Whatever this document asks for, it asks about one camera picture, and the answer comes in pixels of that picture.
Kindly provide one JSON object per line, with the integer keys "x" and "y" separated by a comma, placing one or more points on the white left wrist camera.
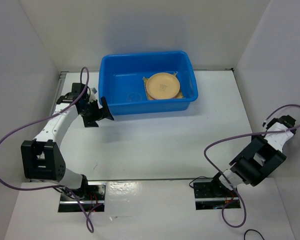
{"x": 92, "y": 94}

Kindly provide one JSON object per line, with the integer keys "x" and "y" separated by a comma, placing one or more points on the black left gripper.
{"x": 91, "y": 121}

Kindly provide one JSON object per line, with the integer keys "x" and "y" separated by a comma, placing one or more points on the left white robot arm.
{"x": 71, "y": 179}

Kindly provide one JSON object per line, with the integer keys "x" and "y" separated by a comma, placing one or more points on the blue plastic bin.
{"x": 165, "y": 79}

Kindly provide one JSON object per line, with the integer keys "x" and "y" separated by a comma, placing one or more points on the beige plastic plate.
{"x": 163, "y": 85}

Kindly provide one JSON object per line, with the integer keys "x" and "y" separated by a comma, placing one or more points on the clear plastic cup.
{"x": 134, "y": 97}

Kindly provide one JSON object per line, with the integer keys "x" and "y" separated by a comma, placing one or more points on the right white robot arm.
{"x": 171, "y": 150}

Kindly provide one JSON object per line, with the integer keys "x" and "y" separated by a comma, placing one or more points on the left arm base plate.
{"x": 93, "y": 201}

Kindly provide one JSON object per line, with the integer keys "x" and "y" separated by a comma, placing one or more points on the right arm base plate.
{"x": 211, "y": 195}

